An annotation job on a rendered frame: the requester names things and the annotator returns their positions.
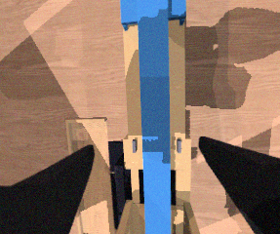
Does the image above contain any blue long bar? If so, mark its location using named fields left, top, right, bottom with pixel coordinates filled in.
left=120, top=0, right=186, bottom=234

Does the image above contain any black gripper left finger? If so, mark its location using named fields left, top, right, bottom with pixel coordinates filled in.
left=0, top=144, right=95, bottom=234

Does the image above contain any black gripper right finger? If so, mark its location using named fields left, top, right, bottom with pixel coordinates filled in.
left=199, top=136, right=280, bottom=234

